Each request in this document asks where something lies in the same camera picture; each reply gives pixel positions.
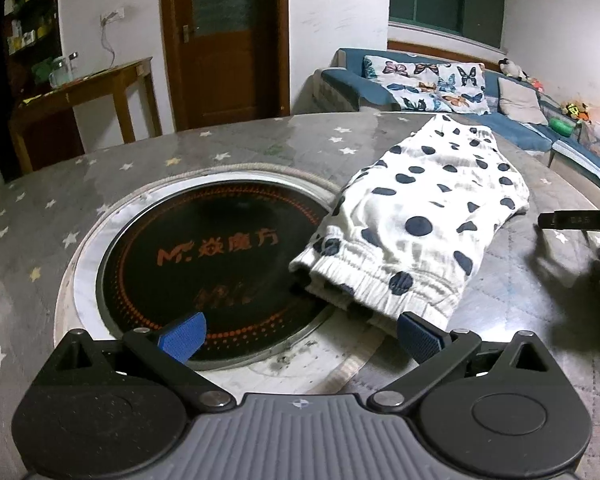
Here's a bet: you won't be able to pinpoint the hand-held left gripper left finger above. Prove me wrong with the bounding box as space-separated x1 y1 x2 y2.
35 311 233 408

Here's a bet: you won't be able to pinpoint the white polka dot pants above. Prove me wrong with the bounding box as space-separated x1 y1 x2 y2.
288 114 532 336

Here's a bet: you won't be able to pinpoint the black and white plush toy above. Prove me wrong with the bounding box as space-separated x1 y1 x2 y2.
497 58 528 81

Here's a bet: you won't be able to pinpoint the butterfly print pillow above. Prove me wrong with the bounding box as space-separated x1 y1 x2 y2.
362 55 491 115

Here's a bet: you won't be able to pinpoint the blue sofa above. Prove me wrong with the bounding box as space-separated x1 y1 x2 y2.
305 47 600 206

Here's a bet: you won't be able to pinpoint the yellow and black toy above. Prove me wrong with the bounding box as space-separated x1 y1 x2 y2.
560 101 592 123

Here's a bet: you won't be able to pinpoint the brown wooden door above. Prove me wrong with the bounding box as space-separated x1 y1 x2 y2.
159 0 291 133

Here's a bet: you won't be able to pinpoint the black round induction cooktop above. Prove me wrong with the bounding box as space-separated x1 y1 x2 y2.
95 179 337 365

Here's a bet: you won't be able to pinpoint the beige cushion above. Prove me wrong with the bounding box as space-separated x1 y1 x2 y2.
497 77 548 126

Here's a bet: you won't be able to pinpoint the white hanging cable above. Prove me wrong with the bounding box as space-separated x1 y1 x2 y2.
100 16 117 68

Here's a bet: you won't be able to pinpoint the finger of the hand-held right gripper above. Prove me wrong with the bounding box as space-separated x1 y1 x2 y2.
538 211 600 234

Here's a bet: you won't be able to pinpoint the dark wooden shelf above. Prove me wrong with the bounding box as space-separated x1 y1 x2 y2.
0 0 86 196

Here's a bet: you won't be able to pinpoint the grey star-printed table cover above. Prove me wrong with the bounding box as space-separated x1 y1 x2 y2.
0 110 600 480

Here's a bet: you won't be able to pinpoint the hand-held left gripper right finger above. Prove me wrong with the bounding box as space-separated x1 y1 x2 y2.
367 312 566 409

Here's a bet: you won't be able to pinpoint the glass pitcher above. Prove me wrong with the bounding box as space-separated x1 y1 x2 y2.
49 57 71 88

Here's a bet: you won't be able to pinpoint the wooden side table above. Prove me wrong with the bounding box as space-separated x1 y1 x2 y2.
8 57 163 171

